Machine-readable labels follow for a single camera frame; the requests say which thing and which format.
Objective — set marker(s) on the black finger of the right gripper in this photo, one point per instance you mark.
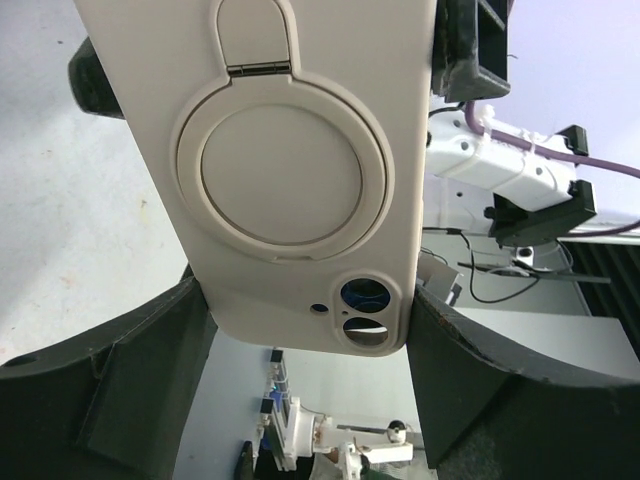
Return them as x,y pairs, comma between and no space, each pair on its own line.
89,84
470,50

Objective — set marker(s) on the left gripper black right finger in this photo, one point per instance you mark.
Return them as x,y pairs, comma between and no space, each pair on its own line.
491,408

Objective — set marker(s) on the blue phone black screen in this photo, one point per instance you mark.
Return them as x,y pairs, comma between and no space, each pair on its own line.
354,296

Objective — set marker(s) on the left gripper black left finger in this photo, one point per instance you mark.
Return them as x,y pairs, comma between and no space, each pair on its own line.
111,402

